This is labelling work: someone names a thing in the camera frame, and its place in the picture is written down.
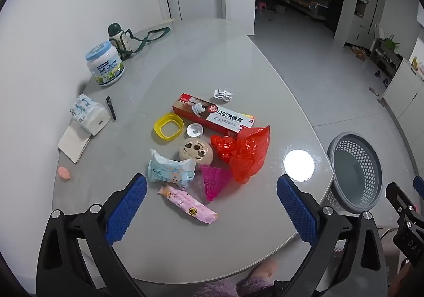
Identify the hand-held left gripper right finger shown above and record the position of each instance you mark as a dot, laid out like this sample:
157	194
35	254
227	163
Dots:
296	209

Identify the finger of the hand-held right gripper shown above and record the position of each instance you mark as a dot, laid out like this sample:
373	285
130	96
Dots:
400	201
418	186

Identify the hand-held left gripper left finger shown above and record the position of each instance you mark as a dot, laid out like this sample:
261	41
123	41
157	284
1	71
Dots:
127	207

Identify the grey perforated waste basket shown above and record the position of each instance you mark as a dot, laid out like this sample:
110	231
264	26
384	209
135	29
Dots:
354	184

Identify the wet wipes pack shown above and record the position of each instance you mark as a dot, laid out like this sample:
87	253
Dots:
169	171

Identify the pink snack wrapper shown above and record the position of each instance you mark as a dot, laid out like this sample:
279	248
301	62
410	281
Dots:
185	204

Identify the red plastic bag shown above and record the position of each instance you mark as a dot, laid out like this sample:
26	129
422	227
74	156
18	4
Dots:
248	154

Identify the beige round plush toy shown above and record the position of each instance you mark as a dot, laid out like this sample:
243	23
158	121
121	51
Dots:
195	151

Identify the white round cap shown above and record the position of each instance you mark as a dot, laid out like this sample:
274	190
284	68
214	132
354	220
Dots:
194	130

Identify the red toothpaste box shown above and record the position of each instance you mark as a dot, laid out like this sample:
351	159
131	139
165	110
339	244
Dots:
225	118

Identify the silver foil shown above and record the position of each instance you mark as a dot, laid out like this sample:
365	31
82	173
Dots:
222	94

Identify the pink eraser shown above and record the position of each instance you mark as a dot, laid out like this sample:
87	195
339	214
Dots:
64	173

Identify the person's right leg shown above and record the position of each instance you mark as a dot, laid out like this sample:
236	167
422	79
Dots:
260	278

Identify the person's leg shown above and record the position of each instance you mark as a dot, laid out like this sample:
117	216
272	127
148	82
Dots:
215	288
260	278

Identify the white notepad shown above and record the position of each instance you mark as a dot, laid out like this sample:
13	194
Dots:
71	146

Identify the white counter cabinet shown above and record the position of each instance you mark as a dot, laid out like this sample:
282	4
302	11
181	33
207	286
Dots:
404	94

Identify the white tissue pack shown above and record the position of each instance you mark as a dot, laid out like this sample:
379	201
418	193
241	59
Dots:
89	114

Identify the black pen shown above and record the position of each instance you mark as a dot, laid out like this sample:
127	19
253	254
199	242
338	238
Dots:
111	108

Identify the brown slipper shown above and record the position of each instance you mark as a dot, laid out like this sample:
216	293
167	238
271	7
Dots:
374	91

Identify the person's left leg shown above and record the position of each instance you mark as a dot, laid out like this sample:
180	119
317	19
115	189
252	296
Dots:
215	288

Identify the shoe rack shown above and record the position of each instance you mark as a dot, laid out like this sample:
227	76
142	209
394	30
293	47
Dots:
386	61

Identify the milk powder can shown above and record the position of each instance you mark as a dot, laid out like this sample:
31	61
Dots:
105	66

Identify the cardboard box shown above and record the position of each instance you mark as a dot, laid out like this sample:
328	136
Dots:
360	54

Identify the green handbag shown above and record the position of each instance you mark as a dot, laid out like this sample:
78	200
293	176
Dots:
392	43

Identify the white paper bag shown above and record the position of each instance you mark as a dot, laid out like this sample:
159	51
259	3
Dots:
380	31

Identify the tall white shelf cabinet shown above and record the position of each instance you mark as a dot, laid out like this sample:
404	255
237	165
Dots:
361	2

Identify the white bucket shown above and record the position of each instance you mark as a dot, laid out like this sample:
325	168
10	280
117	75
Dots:
280	8

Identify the small pink stool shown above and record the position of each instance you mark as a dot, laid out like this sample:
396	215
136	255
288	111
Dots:
262	7

